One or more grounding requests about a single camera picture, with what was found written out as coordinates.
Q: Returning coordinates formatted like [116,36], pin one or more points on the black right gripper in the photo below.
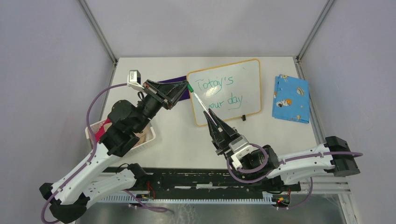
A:
[220,142]

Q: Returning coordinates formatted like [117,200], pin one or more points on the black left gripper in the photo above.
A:
[170,100]

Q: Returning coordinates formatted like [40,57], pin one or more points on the green capped whiteboard marker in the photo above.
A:
[205,109]

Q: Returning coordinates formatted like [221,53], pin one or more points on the yellow framed whiteboard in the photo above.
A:
[231,90]

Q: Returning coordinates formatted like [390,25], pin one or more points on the green marker cap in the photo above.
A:
[190,88]

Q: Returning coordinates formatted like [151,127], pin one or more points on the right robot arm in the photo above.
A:
[249,163]

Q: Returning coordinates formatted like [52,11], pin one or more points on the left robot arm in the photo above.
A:
[70,197]

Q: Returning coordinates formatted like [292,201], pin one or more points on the beige cloth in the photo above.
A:
[145,136]

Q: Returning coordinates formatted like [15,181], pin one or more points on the red cloth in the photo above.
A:
[100,128]

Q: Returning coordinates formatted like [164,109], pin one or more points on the blue patterned cloth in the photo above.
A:
[291,99]

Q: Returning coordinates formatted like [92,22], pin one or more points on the white plastic basket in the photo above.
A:
[143,146]

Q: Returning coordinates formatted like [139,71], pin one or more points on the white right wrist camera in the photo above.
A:
[239,147]

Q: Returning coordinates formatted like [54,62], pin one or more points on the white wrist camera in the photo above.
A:
[134,80]
[239,147]

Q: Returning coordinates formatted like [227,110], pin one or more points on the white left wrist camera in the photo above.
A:
[134,80]

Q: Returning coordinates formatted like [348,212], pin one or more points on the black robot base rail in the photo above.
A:
[180,183]

